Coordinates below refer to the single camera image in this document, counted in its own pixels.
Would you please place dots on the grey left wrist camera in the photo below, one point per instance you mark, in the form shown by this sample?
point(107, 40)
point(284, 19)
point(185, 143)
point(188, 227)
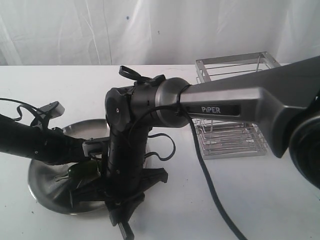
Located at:
point(52, 110)

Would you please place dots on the round stainless steel plate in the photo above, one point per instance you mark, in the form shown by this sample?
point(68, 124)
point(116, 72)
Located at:
point(55, 195)

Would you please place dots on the black handled kitchen knife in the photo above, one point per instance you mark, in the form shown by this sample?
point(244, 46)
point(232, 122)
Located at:
point(125, 228)

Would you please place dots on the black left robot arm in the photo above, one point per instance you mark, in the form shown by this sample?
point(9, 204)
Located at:
point(21, 140)

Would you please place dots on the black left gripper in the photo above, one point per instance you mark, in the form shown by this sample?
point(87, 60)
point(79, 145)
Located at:
point(59, 149)

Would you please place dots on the white background curtain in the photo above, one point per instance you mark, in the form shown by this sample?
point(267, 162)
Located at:
point(155, 32)

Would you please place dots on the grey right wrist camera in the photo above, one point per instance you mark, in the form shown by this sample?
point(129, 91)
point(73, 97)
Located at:
point(95, 146)

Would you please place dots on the steel wire utensil rack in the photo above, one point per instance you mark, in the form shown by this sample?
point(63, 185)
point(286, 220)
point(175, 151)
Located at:
point(225, 139)

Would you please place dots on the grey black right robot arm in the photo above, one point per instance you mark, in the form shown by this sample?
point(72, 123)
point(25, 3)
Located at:
point(284, 102)

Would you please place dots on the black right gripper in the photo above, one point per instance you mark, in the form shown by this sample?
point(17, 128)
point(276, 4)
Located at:
point(125, 172)

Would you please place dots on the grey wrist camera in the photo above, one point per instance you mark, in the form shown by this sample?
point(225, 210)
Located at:
point(52, 110)
point(95, 146)

